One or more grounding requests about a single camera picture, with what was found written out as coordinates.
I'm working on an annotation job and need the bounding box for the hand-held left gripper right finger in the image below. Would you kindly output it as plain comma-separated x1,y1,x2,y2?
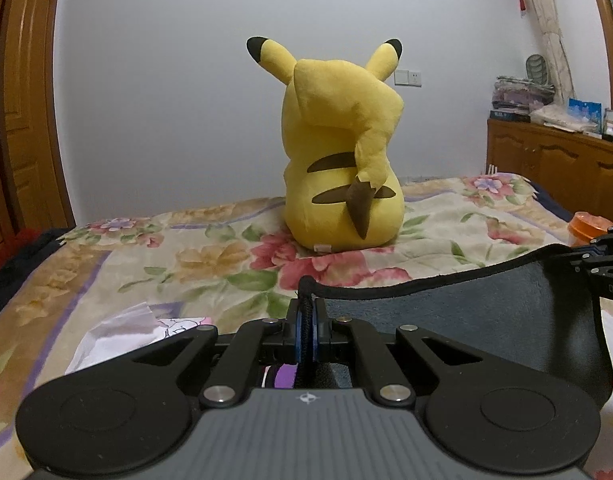
311,299,480,406

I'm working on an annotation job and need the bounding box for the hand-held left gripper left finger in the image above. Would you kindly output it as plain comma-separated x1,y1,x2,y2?
134,300,310,408

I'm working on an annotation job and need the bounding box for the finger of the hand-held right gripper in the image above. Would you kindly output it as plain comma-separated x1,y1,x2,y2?
568,245,607,275
589,225,613,252

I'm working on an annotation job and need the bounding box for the dark grey towel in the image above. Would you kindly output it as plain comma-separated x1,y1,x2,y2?
297,244,613,403

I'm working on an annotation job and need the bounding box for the orange lidded container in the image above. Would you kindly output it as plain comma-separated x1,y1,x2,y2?
567,211,613,247

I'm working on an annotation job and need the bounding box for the wooden cabinet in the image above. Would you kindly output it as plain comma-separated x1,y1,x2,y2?
487,117,613,221

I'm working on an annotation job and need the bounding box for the blue picture box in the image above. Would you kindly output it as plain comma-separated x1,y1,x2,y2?
567,98,604,135

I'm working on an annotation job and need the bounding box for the white folded cloth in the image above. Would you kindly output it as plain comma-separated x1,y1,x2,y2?
529,106,600,135

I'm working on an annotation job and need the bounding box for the floral blanket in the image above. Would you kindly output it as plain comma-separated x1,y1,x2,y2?
0,172,613,480

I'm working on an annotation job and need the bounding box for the dark flat box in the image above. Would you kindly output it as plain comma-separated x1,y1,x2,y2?
489,109,532,124

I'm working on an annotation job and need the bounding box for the stack of folded cloths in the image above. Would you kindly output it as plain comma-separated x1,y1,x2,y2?
493,76,556,112

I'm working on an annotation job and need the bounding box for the yellow plush toy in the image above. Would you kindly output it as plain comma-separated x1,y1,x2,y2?
245,36,405,253

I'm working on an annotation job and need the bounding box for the white plastic bag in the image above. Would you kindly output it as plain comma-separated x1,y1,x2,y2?
65,302,213,374

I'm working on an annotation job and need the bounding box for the grey hand fan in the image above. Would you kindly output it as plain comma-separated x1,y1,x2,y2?
525,53,551,81

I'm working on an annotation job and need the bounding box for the beige curtain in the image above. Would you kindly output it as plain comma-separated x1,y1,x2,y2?
507,0,576,106

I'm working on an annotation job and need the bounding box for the wooden wardrobe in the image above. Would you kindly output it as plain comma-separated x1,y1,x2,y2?
0,0,76,281

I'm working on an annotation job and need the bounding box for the wooden window frame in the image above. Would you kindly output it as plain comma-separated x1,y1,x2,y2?
584,0,613,113

